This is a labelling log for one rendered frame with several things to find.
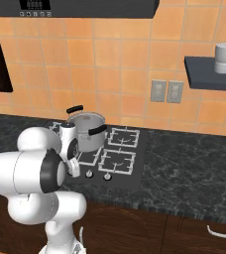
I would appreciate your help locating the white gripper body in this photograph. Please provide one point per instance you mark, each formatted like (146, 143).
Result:
(74, 167)

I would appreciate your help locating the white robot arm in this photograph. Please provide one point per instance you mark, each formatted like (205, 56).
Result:
(25, 172)

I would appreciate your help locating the silver hob knob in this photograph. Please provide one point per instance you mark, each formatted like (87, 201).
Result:
(107, 177)
(89, 173)

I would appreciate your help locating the black glass hob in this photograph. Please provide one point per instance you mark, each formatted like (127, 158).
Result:
(136, 165)

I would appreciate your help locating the dark wooden drawer front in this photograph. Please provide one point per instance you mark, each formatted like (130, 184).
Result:
(201, 241)

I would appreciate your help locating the dark range hood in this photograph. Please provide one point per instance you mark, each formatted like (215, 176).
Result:
(85, 8)

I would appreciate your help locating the grey wall socket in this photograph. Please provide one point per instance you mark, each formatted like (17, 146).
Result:
(175, 92)
(158, 90)

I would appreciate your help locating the dark wall shelf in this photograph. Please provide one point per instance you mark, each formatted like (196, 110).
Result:
(210, 74)

